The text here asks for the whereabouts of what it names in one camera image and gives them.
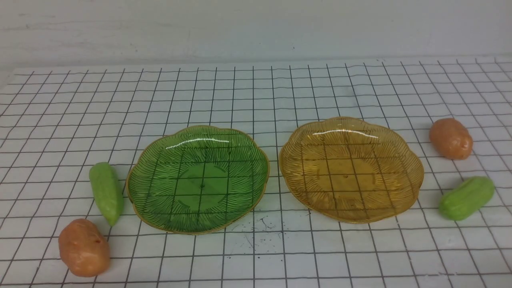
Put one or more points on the amber plastic plate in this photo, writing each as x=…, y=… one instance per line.
x=350, y=170

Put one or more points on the white grid tablecloth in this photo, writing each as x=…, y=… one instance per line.
x=58, y=122

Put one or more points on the orange potato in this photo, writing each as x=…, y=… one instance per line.
x=83, y=249
x=451, y=139

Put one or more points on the green gourd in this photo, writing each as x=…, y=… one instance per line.
x=107, y=191
x=468, y=198

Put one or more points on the green plastic plate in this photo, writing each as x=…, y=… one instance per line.
x=198, y=180

